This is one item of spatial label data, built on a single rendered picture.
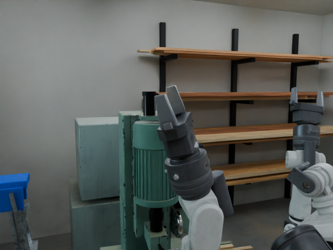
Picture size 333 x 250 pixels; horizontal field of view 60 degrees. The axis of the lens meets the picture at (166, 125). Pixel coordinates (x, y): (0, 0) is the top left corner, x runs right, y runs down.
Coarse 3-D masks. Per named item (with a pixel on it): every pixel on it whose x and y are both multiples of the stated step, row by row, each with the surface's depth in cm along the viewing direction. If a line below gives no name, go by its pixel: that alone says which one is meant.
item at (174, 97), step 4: (168, 88) 61; (172, 88) 61; (176, 88) 61; (168, 92) 61; (172, 92) 61; (176, 92) 61; (168, 96) 61; (172, 96) 61; (176, 96) 61; (168, 100) 62; (172, 100) 61; (176, 100) 61; (180, 100) 61; (172, 104) 62; (176, 104) 62; (180, 104) 61; (172, 108) 62; (176, 108) 62; (180, 108) 62; (184, 108) 62; (176, 112) 62; (180, 112) 62
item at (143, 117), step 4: (144, 92) 119; (148, 92) 119; (152, 92) 119; (144, 96) 120; (148, 96) 119; (152, 96) 120; (144, 100) 120; (148, 100) 119; (152, 100) 120; (144, 104) 120; (148, 104) 120; (152, 104) 120; (144, 108) 121; (148, 108) 120; (152, 108) 120; (144, 112) 121; (148, 112) 120; (152, 112) 120; (140, 116) 121; (144, 116) 119; (148, 116) 119; (152, 116) 120; (156, 116) 120; (144, 120) 119
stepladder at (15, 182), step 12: (0, 180) 150; (12, 180) 150; (24, 180) 150; (0, 192) 145; (12, 192) 146; (24, 192) 163; (0, 204) 145; (12, 204) 146; (24, 204) 161; (12, 216) 148; (24, 216) 151; (12, 228) 148; (24, 228) 154; (24, 240) 150
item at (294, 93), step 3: (294, 87) 104; (291, 90) 105; (294, 90) 104; (291, 93) 105; (294, 93) 103; (291, 96) 105; (294, 96) 103; (291, 99) 105; (294, 99) 103; (291, 102) 103; (294, 102) 103
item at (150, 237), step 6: (144, 222) 123; (144, 228) 123; (144, 234) 123; (150, 234) 112; (156, 234) 112; (162, 234) 112; (150, 240) 110; (156, 240) 110; (162, 240) 111; (150, 246) 110; (156, 246) 111; (162, 246) 111
